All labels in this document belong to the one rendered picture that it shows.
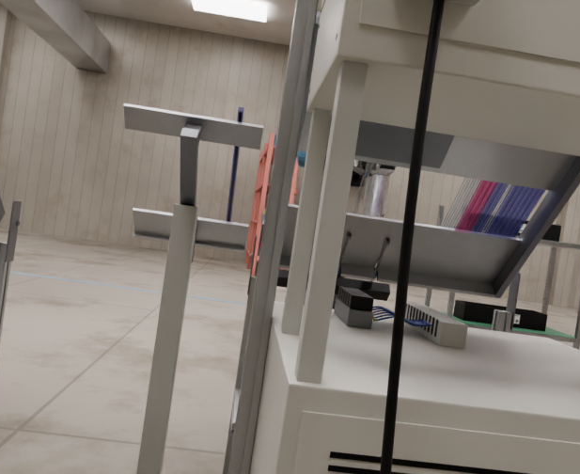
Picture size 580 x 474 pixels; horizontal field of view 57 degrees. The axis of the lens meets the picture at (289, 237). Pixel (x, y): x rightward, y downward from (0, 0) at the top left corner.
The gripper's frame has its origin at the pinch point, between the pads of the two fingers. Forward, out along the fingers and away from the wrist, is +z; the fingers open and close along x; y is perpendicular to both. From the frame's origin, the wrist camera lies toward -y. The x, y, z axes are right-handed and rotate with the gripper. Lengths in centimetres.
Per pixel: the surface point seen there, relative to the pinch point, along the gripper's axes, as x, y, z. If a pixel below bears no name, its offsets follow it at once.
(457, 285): 35.6, -31.7, -4.3
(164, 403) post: -43, -62, 25
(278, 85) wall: -6, -203, -908
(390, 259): 14.2, -26.5, -5.2
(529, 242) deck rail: 47.1, -10.9, 2.5
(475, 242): 35.0, -15.7, -2.2
